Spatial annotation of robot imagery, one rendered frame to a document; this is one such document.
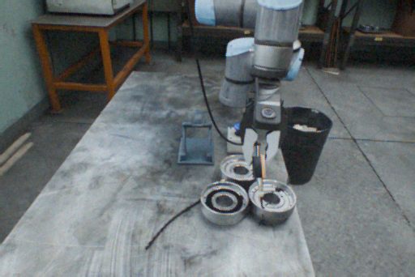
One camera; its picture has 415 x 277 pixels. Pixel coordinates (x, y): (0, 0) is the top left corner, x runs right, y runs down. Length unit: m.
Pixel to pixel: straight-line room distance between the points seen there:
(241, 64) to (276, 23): 0.54
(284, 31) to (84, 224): 0.55
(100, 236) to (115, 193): 0.12
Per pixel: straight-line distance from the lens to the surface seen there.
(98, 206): 0.74
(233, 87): 1.14
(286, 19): 0.58
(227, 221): 0.66
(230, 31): 4.05
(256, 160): 0.65
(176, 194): 0.75
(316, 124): 2.14
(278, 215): 0.68
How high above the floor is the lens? 1.30
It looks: 32 degrees down
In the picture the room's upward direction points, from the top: 2 degrees clockwise
